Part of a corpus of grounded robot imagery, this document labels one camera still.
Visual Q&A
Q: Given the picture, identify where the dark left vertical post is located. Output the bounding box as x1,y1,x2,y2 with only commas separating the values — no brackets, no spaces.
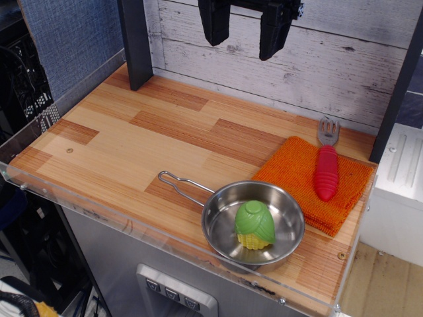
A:
117,0,153,91

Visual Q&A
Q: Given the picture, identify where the small steel pot with handle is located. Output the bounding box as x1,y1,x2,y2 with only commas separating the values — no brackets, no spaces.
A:
157,170,306,275

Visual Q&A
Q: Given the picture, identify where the black crate at left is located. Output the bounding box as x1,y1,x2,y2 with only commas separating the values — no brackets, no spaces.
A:
1,10,53,139

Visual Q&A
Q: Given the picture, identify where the fork with red handle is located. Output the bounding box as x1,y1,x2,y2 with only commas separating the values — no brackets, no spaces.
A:
315,118,339,201

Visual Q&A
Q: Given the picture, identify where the green and yellow toy corn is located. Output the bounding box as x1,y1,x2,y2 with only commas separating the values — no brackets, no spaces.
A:
234,200,276,250

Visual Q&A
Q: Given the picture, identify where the yellow and black object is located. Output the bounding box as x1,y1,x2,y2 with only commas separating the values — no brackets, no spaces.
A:
1,291,59,316

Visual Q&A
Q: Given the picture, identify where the white ribbed unit at right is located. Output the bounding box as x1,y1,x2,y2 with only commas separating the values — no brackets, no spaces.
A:
360,123,422,265

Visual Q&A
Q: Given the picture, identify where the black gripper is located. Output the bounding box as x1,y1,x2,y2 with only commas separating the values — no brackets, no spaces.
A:
198,0,303,61

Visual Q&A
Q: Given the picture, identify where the orange knitted cloth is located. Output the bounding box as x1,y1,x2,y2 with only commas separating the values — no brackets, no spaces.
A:
252,136,373,237

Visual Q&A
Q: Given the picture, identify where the dark vertical post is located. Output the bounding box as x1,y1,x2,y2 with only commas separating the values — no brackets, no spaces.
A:
369,11,422,164
117,0,153,91

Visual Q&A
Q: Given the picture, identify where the dark right vertical post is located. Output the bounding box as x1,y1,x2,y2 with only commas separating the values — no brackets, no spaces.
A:
369,11,422,164

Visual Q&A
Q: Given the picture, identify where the silver control panel with buttons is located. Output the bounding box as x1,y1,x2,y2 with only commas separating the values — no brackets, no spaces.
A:
136,264,219,316

